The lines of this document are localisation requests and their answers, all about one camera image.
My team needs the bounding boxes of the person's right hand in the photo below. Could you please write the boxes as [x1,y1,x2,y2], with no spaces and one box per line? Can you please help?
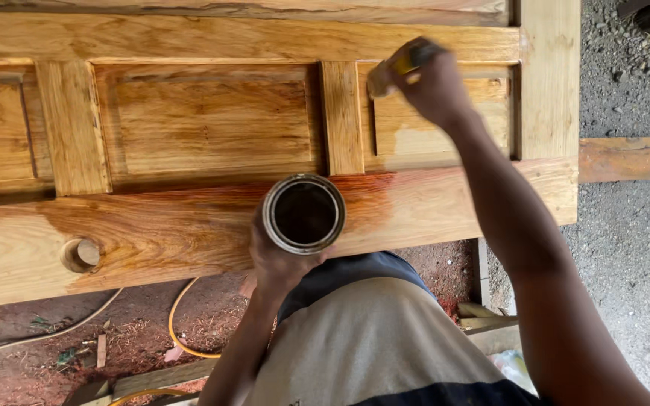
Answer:
[388,48,472,129]

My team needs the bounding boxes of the person's left hand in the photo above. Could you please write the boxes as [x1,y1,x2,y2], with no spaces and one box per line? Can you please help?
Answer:
[249,208,337,294]

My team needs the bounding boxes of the yellow-handled paintbrush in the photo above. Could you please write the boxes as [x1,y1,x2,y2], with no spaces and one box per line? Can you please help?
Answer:
[366,37,447,99]

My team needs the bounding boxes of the metal varnish can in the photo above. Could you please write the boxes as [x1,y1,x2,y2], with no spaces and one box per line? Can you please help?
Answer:
[262,173,347,256]

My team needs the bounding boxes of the person's grey and navy shirt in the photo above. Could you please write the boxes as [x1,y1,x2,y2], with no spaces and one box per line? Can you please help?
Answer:
[243,251,546,406]

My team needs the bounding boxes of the wooden panel door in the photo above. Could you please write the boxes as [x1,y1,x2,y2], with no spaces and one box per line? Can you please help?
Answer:
[0,0,581,310]

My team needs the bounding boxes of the pale wooden beam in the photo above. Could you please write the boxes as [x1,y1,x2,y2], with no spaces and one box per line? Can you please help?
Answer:
[457,301,520,353]

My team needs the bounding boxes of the wooden offcut plank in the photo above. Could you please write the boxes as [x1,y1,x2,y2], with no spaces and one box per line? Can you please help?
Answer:
[112,356,219,400]

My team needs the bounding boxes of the wooden support plank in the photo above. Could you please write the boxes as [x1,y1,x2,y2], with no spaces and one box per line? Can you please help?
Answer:
[578,136,650,184]

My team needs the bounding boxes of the yellow hose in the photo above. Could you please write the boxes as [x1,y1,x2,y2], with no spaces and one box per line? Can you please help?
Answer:
[108,276,222,406]

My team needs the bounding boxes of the white cable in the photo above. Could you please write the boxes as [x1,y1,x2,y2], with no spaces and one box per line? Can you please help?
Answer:
[0,288,124,362]

